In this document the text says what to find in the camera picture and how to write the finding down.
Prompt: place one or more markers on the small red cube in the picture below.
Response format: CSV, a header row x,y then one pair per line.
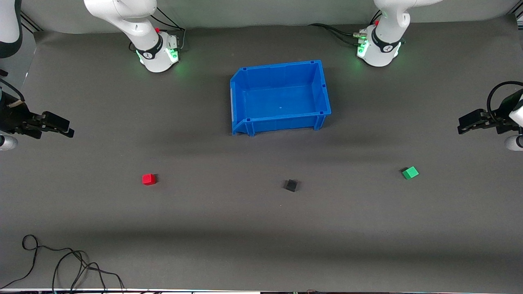
x,y
148,179

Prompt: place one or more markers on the small green cube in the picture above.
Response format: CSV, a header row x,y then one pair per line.
x,y
410,173

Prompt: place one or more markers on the aluminium frame rail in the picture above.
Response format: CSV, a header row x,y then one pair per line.
x,y
517,14
30,21

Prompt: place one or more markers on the small black cube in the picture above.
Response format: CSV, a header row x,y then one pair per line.
x,y
290,185

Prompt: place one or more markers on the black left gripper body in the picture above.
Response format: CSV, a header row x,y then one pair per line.
x,y
501,119

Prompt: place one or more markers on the dark grey table mat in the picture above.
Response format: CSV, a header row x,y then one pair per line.
x,y
261,228

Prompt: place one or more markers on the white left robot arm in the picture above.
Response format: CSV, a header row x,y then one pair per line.
x,y
386,36

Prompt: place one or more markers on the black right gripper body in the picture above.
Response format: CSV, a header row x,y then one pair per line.
x,y
13,118

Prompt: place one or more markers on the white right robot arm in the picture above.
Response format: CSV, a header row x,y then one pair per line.
x,y
139,24

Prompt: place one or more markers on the blue plastic storage bin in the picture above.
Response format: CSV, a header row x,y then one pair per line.
x,y
282,98

